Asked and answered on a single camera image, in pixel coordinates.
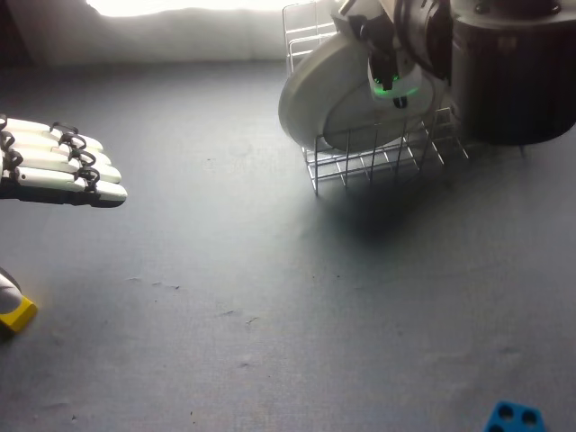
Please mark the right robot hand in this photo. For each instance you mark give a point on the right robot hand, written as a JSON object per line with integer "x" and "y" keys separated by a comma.
{"x": 405, "y": 87}

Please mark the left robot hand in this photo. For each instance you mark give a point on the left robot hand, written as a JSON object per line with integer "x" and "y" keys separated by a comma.
{"x": 45, "y": 171}

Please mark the white plate with black rim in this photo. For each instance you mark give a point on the white plate with black rim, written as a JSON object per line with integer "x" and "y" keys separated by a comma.
{"x": 324, "y": 90}

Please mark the plain yellow block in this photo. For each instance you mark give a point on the plain yellow block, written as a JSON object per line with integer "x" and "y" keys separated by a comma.
{"x": 20, "y": 317}

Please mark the white backdrop sheet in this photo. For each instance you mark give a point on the white backdrop sheet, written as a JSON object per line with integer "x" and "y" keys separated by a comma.
{"x": 180, "y": 40}

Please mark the grey table cloth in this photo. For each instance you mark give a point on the grey table cloth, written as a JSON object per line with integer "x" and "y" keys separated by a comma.
{"x": 225, "y": 292}

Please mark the blue pentagon block with holes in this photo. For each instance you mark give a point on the blue pentagon block with holes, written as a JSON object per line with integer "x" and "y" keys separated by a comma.
{"x": 513, "y": 418}

